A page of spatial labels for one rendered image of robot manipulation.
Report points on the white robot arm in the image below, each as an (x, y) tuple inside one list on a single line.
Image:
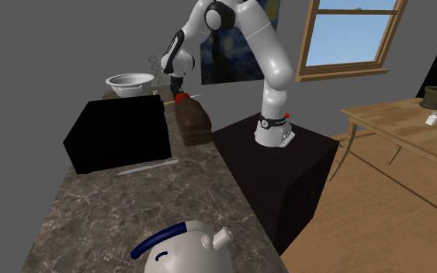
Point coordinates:
[(269, 53)]

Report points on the brown bread loaf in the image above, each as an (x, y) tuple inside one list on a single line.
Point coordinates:
[(193, 123)]

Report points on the thin pale stick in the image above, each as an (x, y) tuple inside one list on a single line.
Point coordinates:
[(196, 96)]

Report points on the red round fruit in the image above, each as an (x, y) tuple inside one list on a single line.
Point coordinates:
[(182, 98)]

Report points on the dark robot stand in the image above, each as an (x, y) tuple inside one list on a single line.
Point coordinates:
[(278, 174)]

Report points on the silver knife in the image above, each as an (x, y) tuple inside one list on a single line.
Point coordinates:
[(146, 167)]

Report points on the blue night sky painting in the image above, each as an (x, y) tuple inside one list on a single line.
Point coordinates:
[(233, 56)]

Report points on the black box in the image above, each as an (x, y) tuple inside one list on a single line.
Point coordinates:
[(119, 132)]

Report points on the white bowl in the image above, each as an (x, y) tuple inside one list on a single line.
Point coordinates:
[(129, 84)]

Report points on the wooden framed window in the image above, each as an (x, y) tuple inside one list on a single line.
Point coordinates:
[(348, 34)]

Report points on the wooden table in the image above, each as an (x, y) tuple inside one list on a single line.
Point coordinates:
[(399, 128)]

